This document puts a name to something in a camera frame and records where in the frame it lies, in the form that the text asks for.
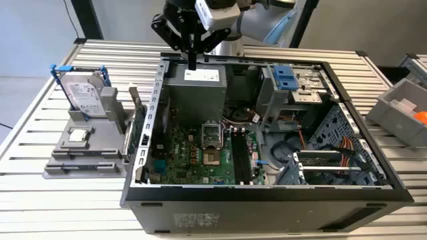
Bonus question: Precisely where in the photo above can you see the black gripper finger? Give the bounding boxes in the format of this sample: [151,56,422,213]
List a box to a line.
[150,14,195,71]
[194,27,232,71]

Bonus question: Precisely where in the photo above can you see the RAM stick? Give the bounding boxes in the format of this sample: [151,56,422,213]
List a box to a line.
[62,162,115,169]
[68,148,118,154]

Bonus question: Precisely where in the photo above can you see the black RAM slot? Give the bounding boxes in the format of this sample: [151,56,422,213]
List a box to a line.
[235,127,245,185]
[238,127,250,185]
[242,127,254,185]
[231,127,241,185]

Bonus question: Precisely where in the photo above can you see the grey power supply unit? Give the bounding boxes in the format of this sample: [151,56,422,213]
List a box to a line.
[162,63,228,123]

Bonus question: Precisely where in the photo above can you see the blue plastic drive latch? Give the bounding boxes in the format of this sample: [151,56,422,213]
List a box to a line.
[271,65,301,91]

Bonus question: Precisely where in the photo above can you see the metal socket cover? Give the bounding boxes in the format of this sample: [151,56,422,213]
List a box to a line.
[200,119,224,149]

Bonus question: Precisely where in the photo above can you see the green graphics card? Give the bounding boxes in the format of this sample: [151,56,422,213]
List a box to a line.
[122,82,150,162]

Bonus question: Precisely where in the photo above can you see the hard disk in blue carrier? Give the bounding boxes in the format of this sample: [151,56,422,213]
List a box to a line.
[50,64,114,121]

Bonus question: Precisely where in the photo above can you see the grey parts rack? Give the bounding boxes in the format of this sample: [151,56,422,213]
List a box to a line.
[42,84,138,180]

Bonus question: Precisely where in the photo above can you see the CPU socket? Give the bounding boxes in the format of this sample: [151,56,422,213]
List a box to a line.
[202,147,223,166]

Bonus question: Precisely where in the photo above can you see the silver CPU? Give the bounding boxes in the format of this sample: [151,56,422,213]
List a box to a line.
[68,129,90,142]

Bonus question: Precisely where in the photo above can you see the green motherboard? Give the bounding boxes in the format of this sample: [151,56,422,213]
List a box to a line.
[148,124,269,186]

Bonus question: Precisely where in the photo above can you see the teal board connector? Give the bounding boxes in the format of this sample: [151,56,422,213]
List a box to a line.
[152,159,167,174]

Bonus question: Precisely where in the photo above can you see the white block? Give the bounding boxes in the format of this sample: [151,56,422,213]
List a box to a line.
[390,98,418,112]

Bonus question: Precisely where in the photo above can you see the metal disk bay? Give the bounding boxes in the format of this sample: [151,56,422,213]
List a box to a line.
[277,149,367,186]

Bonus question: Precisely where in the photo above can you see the grey plastic bin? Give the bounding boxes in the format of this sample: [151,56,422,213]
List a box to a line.
[366,77,427,148]

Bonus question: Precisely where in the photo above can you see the orange ball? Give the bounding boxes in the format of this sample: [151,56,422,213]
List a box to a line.
[411,111,427,125]

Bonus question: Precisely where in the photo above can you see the black open PC case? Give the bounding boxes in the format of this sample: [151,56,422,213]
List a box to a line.
[119,52,415,235]

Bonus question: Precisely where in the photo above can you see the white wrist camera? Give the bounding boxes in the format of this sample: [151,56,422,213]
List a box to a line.
[194,0,242,31]

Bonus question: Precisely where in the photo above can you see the black metal post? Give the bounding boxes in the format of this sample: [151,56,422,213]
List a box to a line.
[290,0,321,48]
[71,0,104,41]

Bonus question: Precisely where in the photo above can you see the power supply wire bundle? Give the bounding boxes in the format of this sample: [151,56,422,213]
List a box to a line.
[222,107,267,126]

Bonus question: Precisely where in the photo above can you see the wire locking lever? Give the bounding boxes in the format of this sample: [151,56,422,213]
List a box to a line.
[219,122,227,148]

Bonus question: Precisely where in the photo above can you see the thin orange wire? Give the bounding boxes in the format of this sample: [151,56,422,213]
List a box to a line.
[295,124,307,151]

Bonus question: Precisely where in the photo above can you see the orange yellow wire bundle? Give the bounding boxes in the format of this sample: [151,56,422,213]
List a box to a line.
[333,136,357,176]

